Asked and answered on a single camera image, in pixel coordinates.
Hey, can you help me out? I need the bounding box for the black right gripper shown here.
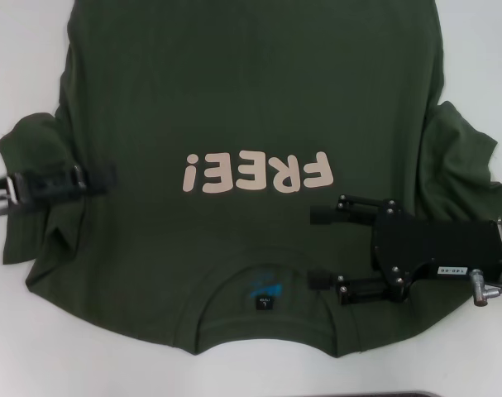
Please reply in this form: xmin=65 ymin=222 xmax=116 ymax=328
xmin=307 ymin=197 xmax=502 ymax=308

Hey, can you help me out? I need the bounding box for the dark green FREE t-shirt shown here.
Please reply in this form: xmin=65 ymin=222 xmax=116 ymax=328
xmin=0 ymin=0 xmax=502 ymax=371

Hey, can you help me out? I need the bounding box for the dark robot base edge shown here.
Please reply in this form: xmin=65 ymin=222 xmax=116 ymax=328
xmin=355 ymin=390 xmax=502 ymax=397

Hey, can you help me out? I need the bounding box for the silver right cable connector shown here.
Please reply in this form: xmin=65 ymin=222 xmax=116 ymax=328
xmin=470 ymin=268 xmax=502 ymax=309

